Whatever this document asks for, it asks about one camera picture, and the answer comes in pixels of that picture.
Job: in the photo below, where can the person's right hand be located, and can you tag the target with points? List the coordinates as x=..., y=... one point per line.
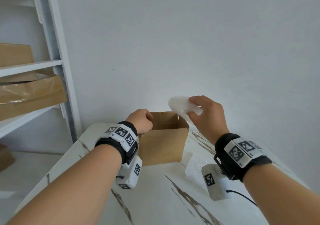
x=211, y=119

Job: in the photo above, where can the person's left hand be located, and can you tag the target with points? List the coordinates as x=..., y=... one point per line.
x=141, y=121

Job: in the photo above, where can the brown cardboard box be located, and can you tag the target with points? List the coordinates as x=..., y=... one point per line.
x=162, y=147

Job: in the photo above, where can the person's right forearm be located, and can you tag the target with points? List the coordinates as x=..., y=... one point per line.
x=282, y=197

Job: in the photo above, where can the person's left forearm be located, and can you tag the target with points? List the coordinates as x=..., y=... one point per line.
x=75, y=189

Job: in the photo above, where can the black left wristband, marker tiles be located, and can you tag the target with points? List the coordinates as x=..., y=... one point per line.
x=121, y=132

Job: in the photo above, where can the black wristband, marker tiles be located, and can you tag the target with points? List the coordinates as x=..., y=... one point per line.
x=236, y=154
x=121, y=132

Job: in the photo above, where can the black right wristband, marker tiles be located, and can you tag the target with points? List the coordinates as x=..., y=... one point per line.
x=236, y=154

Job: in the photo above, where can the white metal shelf unit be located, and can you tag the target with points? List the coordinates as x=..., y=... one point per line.
x=60, y=57

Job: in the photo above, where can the taped brown shelf carton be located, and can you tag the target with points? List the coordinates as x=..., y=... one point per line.
x=30, y=102

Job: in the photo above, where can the small brown shelf carton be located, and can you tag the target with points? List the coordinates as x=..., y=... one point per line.
x=6, y=158

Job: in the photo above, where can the plain brown shelf carton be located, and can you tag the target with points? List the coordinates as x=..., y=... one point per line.
x=15, y=54

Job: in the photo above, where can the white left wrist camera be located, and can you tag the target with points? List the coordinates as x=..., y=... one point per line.
x=130, y=177

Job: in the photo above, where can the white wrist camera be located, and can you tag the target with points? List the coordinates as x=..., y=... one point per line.
x=215, y=189
x=130, y=177

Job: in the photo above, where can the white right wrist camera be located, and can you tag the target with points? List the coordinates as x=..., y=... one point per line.
x=215, y=189

